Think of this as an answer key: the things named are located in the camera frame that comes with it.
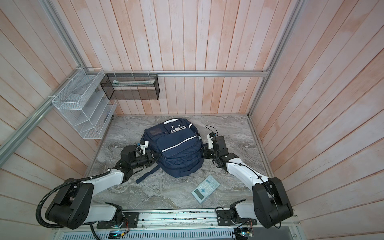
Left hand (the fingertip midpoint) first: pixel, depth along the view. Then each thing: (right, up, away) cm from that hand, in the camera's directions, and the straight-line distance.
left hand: (162, 156), depth 84 cm
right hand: (+23, +4, +5) cm, 24 cm away
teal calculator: (+24, -18, -2) cm, 30 cm away
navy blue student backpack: (+10, +7, +2) cm, 12 cm away
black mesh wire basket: (-27, +46, +22) cm, 57 cm away
